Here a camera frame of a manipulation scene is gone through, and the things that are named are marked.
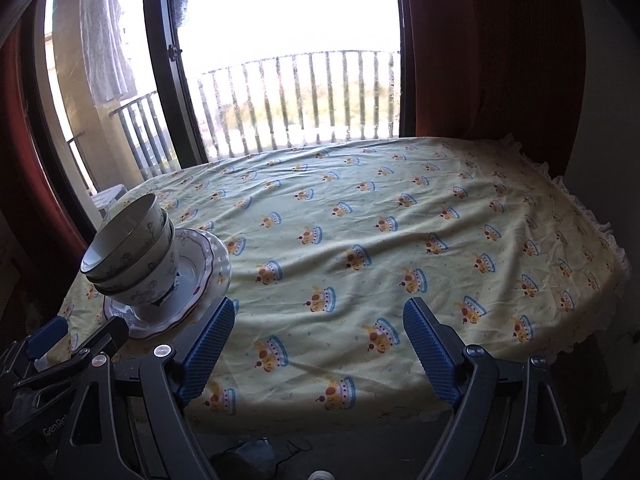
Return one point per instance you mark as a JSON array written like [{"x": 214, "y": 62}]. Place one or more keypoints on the white hanging garment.
[{"x": 105, "y": 35}]

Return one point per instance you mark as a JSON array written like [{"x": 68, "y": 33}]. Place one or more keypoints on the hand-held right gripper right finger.
[{"x": 427, "y": 345}]

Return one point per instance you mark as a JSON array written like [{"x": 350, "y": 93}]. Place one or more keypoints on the white floral bowl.
[
  {"x": 130, "y": 265},
  {"x": 120, "y": 230},
  {"x": 150, "y": 285}
]

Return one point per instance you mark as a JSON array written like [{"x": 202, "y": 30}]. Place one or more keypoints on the yellow flower print plate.
[{"x": 150, "y": 332}]

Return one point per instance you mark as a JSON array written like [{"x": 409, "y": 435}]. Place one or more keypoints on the white outdoor AC unit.
[{"x": 107, "y": 197}]

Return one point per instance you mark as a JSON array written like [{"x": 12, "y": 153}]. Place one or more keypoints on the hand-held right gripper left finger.
[{"x": 210, "y": 345}]

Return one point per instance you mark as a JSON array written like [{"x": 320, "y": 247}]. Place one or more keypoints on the dark rimmed small plate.
[{"x": 192, "y": 265}]

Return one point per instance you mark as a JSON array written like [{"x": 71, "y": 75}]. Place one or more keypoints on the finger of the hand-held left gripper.
[
  {"x": 110, "y": 335},
  {"x": 47, "y": 335}
]

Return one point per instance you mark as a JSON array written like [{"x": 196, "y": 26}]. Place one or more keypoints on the balcony railing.
[
  {"x": 325, "y": 53},
  {"x": 132, "y": 105}
]

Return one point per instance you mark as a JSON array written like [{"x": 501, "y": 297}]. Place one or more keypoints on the white beaded rim plate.
[{"x": 222, "y": 265}]

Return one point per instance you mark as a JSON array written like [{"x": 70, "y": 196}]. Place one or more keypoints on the yellow printed tablecloth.
[{"x": 325, "y": 210}]

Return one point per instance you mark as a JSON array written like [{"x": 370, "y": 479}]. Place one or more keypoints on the black window frame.
[{"x": 165, "y": 60}]

